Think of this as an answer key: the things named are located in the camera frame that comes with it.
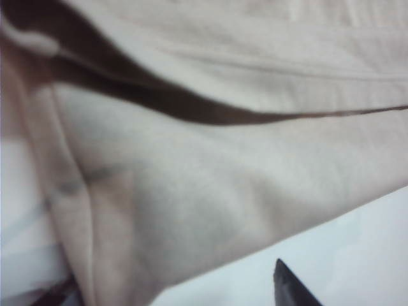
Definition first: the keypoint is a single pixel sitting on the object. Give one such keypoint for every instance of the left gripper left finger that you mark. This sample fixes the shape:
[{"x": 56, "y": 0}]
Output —
[{"x": 55, "y": 296}]

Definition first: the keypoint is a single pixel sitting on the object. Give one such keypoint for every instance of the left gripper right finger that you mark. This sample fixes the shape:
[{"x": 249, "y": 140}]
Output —
[{"x": 290, "y": 290}]

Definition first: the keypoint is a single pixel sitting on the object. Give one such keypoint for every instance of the beige T-shirt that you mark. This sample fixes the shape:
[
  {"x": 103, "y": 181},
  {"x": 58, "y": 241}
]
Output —
[{"x": 204, "y": 178}]

